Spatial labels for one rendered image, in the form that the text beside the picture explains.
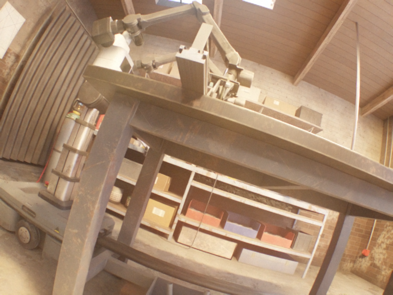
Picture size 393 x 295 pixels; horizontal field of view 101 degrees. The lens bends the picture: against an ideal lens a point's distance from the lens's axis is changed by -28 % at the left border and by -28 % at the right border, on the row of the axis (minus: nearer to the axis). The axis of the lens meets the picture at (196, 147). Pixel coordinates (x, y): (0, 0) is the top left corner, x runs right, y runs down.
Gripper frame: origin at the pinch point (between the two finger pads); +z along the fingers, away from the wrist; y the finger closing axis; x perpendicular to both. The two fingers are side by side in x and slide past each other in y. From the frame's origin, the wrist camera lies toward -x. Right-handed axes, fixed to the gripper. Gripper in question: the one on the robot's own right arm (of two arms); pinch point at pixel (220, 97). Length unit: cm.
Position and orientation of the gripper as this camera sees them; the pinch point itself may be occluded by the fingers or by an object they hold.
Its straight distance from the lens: 82.9
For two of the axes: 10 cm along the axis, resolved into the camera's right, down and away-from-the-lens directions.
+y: -9.4, -3.2, 0.9
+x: 1.4, -6.1, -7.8
